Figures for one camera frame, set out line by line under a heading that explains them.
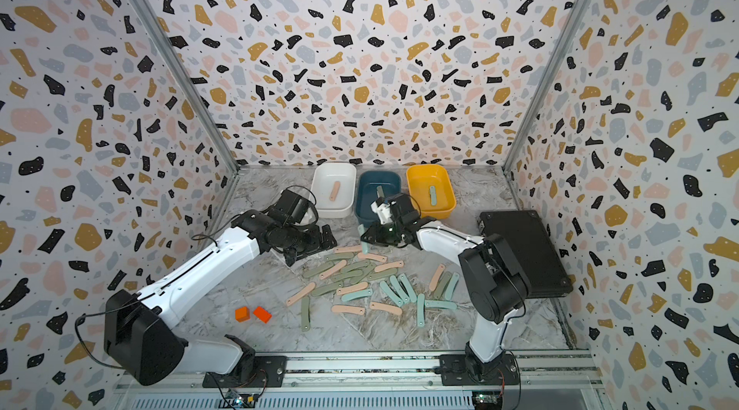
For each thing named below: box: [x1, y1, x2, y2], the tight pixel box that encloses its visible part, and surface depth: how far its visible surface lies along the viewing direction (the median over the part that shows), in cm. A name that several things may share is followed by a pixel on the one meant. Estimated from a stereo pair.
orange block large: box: [252, 306, 273, 324], surface depth 86 cm
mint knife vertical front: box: [417, 292, 426, 328], surface depth 85 cm
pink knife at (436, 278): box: [429, 263, 446, 292], surface depth 92 cm
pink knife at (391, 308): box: [369, 302, 404, 316], surface depth 87 cm
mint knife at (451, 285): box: [444, 272, 460, 301], surface depth 91 cm
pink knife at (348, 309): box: [331, 305, 366, 315], surface depth 85 cm
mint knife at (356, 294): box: [341, 288, 373, 302], surface depth 89 cm
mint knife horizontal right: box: [425, 299, 458, 311], surface depth 87 cm
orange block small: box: [234, 306, 252, 323], surface depth 84 cm
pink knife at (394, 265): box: [374, 259, 405, 273], surface depth 95 cm
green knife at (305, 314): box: [301, 295, 311, 333], surface depth 85 cm
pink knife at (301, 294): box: [285, 281, 316, 308], surface depth 89 cm
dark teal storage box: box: [356, 169, 403, 228], surface depth 115 cm
